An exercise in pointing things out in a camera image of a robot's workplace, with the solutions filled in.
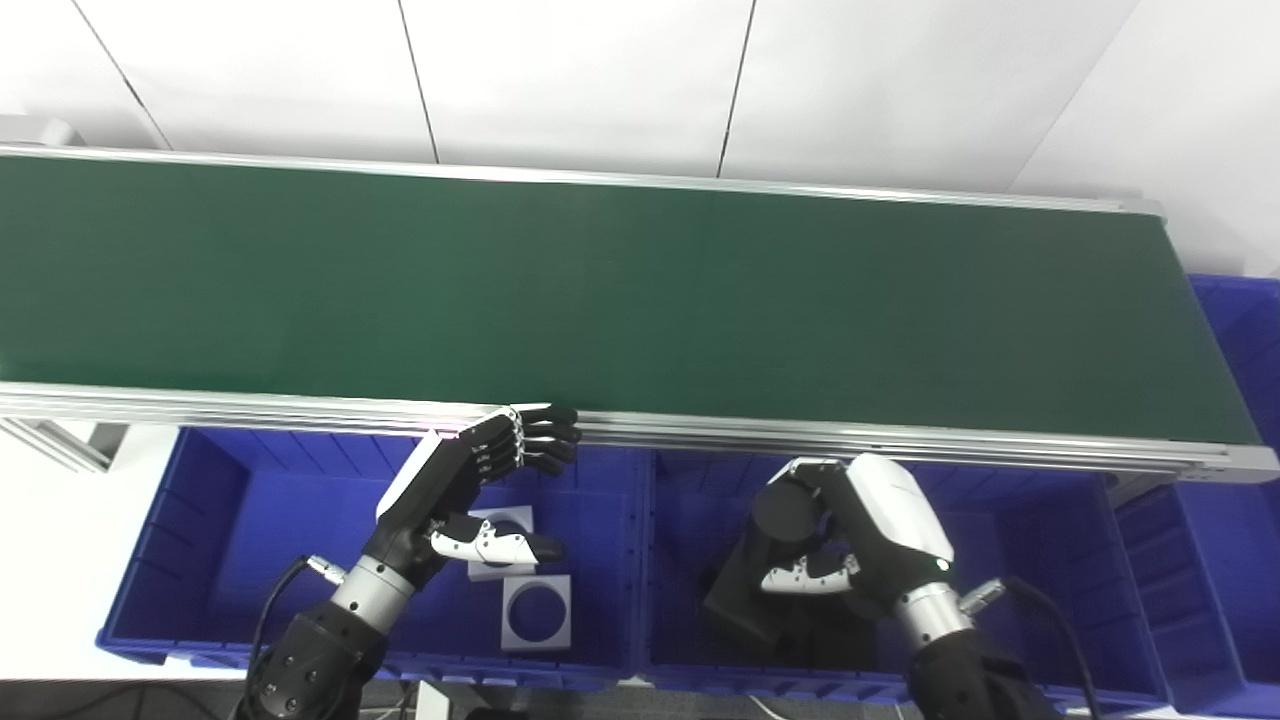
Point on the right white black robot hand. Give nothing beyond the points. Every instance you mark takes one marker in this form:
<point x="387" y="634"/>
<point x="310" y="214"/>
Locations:
<point x="890" y="520"/>

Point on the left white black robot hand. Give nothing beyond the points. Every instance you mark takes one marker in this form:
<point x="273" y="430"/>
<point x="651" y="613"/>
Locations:
<point x="430" y="495"/>

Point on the black block with cylinder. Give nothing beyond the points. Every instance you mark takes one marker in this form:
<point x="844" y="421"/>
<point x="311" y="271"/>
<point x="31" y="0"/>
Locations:
<point x="745" y="590"/>

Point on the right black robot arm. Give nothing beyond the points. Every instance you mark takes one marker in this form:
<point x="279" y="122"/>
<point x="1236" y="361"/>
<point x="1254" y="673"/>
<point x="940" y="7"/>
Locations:
<point x="960" y="670"/>

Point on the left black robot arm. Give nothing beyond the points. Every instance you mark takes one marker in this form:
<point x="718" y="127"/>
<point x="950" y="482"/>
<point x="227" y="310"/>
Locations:
<point x="320" y="650"/>

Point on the blue plastic bin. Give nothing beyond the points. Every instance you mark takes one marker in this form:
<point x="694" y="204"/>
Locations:
<point x="1220" y="580"/>
<point x="1030" y="600"/>
<point x="250" y="530"/>

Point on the green conveyor belt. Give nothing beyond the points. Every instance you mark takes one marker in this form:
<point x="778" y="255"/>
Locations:
<point x="600" y="300"/>

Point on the aluminium conveyor support leg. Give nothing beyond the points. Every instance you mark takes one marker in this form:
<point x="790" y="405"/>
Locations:
<point x="60" y="445"/>

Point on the grey square plate with hole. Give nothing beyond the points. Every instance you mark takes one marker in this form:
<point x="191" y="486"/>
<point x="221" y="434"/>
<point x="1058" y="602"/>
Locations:
<point x="515" y="635"/>
<point x="520" y="515"/>

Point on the small white box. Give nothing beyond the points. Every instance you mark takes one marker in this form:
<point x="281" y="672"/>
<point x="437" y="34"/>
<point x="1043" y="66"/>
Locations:
<point x="432" y="702"/>

